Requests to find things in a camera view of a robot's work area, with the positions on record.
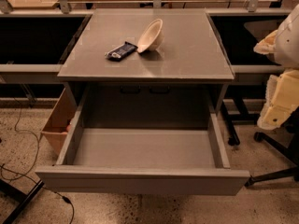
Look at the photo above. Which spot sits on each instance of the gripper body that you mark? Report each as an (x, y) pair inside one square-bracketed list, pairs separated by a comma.
[(289, 47)]

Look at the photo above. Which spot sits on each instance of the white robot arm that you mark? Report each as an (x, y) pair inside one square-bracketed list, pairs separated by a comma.
[(283, 43)]

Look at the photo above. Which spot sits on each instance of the grey metal drawer cabinet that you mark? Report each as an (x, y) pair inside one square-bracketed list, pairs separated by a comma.
[(180, 84)]

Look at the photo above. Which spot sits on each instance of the open grey top drawer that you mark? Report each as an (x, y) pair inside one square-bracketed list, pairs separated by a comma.
[(144, 140)]

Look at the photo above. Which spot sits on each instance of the black office chair base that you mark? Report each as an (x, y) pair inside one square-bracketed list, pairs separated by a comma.
[(280, 153)]

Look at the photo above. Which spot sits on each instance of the black stand with caster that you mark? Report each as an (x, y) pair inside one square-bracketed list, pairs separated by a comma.
[(242, 115)]

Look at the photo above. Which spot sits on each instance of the dark blue snack packet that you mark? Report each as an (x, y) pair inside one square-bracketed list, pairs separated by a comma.
[(121, 52)]

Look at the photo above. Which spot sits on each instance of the cardboard box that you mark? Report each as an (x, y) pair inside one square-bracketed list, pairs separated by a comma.
[(55, 129)]

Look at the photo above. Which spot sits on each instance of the black table leg frame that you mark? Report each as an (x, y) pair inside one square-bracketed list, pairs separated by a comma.
[(21, 198)]

